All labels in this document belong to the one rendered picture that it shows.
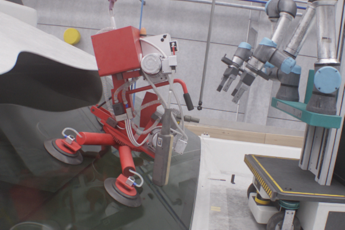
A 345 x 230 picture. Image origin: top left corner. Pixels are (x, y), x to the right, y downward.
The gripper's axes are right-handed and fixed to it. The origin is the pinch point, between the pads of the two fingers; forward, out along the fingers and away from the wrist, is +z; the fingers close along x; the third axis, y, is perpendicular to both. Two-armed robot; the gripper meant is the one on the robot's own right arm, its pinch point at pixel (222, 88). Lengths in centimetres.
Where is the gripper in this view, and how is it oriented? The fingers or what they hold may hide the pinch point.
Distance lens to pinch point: 207.0
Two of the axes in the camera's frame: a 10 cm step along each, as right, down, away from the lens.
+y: 8.6, 4.9, 1.7
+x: -1.8, -0.3, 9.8
